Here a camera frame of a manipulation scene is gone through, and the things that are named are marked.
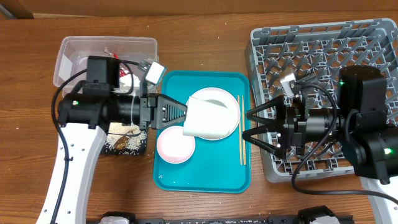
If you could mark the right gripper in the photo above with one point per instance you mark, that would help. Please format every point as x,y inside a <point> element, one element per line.
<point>291,122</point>

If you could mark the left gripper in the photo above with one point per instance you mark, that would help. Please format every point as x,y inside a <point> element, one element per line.
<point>153,111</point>

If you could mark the white paper cup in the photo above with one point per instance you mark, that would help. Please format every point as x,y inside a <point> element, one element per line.
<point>208,120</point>

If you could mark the white rice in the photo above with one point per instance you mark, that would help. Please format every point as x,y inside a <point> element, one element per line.
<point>136,140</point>

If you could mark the brown food scraps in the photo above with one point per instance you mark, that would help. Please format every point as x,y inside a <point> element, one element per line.
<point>121,143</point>

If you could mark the red snack wrapper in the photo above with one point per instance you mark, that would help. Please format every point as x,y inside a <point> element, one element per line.
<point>122,71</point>

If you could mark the grey bowl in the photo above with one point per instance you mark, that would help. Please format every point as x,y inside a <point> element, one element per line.
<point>216,102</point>

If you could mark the white napkin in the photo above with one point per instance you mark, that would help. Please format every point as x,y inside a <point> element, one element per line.
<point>126,81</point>

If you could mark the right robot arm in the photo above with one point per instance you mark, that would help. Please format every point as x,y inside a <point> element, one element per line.
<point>357,120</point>

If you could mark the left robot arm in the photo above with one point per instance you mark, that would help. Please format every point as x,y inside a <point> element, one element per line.
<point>82,109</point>

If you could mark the grey dishwasher rack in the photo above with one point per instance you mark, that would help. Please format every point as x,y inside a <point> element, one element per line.
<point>322,49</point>

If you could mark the left wooden chopstick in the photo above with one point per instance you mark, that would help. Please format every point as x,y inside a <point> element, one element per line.
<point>239,132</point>

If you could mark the large white plate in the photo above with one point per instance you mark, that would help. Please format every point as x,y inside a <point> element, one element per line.
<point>212,93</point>

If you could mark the black plastic tray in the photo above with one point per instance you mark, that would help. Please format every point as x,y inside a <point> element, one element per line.
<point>124,146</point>

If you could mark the teal serving tray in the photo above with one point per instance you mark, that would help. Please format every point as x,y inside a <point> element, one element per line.
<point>215,165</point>

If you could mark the clear plastic bin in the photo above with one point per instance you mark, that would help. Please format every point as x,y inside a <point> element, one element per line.
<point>74,51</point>

